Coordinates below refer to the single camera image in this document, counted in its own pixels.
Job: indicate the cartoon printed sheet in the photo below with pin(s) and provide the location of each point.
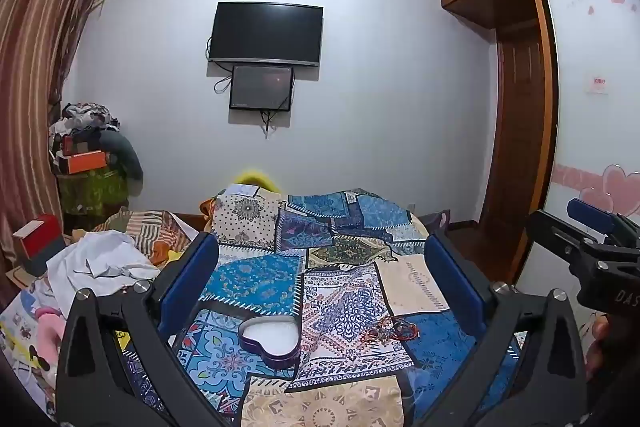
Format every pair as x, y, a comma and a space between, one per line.
20, 337

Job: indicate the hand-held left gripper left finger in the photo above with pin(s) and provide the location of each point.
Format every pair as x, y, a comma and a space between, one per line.
192, 268

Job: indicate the red box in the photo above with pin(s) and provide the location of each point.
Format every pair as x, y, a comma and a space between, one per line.
42, 239

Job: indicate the patchwork printed blanket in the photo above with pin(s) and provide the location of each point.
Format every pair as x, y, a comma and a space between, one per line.
345, 267

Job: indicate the red and white label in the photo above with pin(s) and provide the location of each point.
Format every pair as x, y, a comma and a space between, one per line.
598, 84

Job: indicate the pink plush toy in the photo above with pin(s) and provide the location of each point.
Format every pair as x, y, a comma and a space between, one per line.
47, 332

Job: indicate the purple heart-shaped box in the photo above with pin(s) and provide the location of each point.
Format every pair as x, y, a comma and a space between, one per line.
267, 358

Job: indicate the dark grey cushion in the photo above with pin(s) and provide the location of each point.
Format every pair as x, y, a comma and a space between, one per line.
127, 157

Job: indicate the orange box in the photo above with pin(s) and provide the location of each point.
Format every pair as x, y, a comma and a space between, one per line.
87, 163

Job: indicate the dark purple cloth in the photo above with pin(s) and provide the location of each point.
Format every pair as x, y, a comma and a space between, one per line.
436, 221

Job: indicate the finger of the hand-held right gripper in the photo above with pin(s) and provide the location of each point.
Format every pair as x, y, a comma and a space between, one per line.
590, 213
555, 234

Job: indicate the tangle of beaded jewelry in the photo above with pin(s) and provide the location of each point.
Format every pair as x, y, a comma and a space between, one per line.
392, 329

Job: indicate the striped brown curtain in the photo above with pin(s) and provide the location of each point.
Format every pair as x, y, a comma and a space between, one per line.
35, 72

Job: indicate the small black wall monitor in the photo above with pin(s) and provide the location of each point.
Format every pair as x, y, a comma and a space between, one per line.
261, 88

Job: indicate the black wall television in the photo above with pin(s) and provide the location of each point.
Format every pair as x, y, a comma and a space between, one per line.
265, 32

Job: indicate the person's right hand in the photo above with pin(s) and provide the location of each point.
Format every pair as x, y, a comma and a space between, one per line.
598, 347

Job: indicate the yellow fluffy object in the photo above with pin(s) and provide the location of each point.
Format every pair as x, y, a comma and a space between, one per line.
255, 177

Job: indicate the orange striped cloth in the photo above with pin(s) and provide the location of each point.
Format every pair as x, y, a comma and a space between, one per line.
150, 227

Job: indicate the crumpled white cloth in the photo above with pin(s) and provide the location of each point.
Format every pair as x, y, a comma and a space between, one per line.
100, 262

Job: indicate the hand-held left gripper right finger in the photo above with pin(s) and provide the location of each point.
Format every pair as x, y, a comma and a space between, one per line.
452, 278

